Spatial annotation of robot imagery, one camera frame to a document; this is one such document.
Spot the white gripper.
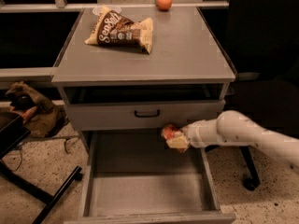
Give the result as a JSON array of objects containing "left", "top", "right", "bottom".
[{"left": 166, "top": 120, "right": 207, "bottom": 149}]

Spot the black office chair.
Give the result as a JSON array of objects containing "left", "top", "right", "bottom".
[{"left": 214, "top": 0, "right": 299, "bottom": 192}]

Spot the brown bag on floor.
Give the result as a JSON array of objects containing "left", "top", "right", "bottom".
[{"left": 5, "top": 81, "right": 65, "bottom": 138}]

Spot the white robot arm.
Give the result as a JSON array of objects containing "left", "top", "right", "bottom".
[{"left": 162, "top": 110, "right": 299, "bottom": 174}]

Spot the red coke can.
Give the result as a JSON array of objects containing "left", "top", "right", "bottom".
[{"left": 162, "top": 124, "right": 187, "bottom": 153}]

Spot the black drawer handle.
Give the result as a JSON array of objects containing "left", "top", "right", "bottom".
[{"left": 134, "top": 109, "right": 161, "bottom": 119}]

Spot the closed grey top drawer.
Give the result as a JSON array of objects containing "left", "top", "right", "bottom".
[{"left": 65, "top": 100, "right": 225, "bottom": 131}]

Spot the grey drawer cabinet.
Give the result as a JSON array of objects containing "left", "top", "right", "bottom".
[{"left": 50, "top": 5, "right": 236, "bottom": 224}]

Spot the black table frame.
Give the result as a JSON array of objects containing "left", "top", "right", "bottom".
[{"left": 0, "top": 110, "right": 84, "bottom": 224}]

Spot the open grey middle drawer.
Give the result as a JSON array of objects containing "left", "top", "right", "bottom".
[{"left": 64, "top": 129, "right": 235, "bottom": 224}]

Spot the orange fruit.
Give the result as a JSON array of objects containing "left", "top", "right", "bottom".
[{"left": 156, "top": 0, "right": 172, "bottom": 10}]

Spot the brown sea salt chip bag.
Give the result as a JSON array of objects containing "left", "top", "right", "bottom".
[{"left": 85, "top": 6, "right": 153, "bottom": 53}]

